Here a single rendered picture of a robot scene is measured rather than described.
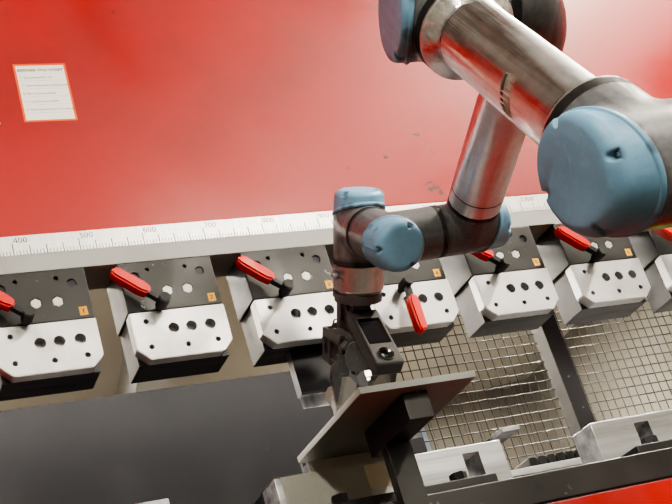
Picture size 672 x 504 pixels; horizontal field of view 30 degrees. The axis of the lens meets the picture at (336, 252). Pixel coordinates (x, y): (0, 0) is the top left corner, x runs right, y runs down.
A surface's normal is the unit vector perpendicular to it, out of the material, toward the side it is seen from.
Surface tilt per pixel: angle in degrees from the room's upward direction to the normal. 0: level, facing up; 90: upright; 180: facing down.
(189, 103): 90
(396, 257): 130
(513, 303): 90
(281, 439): 90
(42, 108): 90
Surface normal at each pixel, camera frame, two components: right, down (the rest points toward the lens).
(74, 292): 0.34, -0.48
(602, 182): -0.88, 0.20
